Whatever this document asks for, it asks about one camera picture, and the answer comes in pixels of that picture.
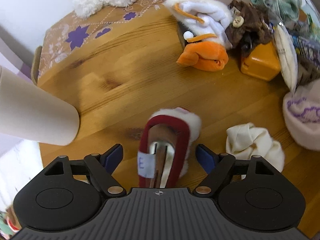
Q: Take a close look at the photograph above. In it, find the red Hello Kitty plush clip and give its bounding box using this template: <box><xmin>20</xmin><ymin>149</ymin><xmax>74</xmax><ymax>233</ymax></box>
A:
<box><xmin>137</xmin><ymin>107</ymin><xmax>202</xmax><ymax>188</ymax></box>

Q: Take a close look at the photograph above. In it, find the orange plastic box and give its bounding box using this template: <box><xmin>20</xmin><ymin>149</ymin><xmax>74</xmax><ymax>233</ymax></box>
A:
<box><xmin>240</xmin><ymin>42</ymin><xmax>281</xmax><ymax>81</ymax></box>

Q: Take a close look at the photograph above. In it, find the floral patterned box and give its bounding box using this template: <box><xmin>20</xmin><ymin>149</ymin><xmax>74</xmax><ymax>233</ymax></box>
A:
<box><xmin>31</xmin><ymin>0</ymin><xmax>164</xmax><ymax>84</ymax></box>

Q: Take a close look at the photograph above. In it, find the green knitted scrunchie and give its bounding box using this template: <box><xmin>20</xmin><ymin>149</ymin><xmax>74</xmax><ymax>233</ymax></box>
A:
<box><xmin>250</xmin><ymin>0</ymin><xmax>302</xmax><ymax>23</ymax></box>

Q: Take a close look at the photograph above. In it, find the white oval packet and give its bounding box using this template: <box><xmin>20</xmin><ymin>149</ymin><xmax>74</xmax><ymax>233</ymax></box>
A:
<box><xmin>273</xmin><ymin>22</ymin><xmax>298</xmax><ymax>93</ymax></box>

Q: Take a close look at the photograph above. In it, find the dark blue card box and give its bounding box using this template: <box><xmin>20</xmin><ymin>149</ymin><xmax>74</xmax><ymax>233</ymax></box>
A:
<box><xmin>292</xmin><ymin>35</ymin><xmax>319</xmax><ymax>85</ymax></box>

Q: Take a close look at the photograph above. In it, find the cream sock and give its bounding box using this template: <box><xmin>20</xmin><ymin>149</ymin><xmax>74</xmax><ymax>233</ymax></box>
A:
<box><xmin>226</xmin><ymin>123</ymin><xmax>285</xmax><ymax>172</ymax></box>

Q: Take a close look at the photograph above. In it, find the white furry plush with orange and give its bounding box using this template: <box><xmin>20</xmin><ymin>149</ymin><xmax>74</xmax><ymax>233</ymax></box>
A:
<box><xmin>163</xmin><ymin>0</ymin><xmax>234</xmax><ymax>51</ymax></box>

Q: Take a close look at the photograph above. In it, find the orange sock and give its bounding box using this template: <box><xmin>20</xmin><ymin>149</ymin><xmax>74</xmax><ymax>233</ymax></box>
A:
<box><xmin>177</xmin><ymin>41</ymin><xmax>229</xmax><ymax>72</ymax></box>

